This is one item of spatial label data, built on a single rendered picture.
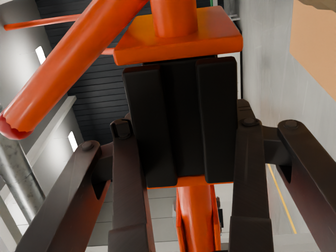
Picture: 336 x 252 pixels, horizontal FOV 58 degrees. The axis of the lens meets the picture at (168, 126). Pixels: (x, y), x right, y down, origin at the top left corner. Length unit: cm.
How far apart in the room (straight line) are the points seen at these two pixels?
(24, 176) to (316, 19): 670
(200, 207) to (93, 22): 13
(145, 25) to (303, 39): 22
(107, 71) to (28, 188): 607
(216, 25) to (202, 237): 14
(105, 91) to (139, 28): 1189
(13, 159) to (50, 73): 646
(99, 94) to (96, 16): 1207
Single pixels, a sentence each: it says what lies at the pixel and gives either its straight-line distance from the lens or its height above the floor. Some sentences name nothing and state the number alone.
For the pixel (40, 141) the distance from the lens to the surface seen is 1002.
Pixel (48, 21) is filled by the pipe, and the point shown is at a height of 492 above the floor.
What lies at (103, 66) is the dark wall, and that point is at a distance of 1168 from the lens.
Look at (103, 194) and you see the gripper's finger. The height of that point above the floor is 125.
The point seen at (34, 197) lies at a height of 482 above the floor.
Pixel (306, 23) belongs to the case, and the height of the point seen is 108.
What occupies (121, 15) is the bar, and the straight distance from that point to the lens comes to 17.
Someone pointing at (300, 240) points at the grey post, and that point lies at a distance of 330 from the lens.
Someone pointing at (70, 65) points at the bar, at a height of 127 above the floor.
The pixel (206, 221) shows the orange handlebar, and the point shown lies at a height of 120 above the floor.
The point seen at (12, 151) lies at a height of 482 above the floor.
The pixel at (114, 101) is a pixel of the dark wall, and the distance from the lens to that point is 1218.
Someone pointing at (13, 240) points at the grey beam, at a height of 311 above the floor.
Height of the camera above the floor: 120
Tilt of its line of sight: 6 degrees up
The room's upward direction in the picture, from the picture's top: 96 degrees counter-clockwise
